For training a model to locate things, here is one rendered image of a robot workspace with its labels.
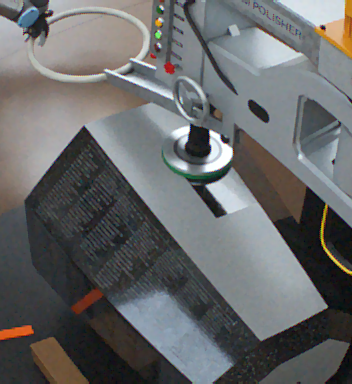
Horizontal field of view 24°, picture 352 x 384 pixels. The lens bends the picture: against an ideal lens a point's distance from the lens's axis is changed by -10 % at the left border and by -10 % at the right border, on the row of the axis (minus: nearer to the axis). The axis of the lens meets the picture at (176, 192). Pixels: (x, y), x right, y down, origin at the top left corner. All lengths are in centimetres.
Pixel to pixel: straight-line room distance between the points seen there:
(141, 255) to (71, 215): 33
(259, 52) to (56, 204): 95
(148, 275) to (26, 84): 217
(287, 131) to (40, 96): 240
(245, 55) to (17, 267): 167
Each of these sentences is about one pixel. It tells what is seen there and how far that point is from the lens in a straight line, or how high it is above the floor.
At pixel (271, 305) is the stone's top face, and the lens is 248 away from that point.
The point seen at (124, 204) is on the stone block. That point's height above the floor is 82.
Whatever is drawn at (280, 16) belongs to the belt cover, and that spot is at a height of 169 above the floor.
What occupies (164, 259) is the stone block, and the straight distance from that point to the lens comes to 262.
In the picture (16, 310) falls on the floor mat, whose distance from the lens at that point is 350.
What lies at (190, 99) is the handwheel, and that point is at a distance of 245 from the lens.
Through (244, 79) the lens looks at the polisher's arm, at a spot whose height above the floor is 138.
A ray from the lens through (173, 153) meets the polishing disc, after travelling 282.
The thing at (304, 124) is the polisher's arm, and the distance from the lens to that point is 225.
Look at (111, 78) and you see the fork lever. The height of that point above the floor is 96.
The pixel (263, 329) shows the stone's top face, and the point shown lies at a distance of 242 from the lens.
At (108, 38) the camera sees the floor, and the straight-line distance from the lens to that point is 492.
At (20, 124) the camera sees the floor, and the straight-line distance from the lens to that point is 434.
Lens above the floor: 278
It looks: 45 degrees down
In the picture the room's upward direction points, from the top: 4 degrees clockwise
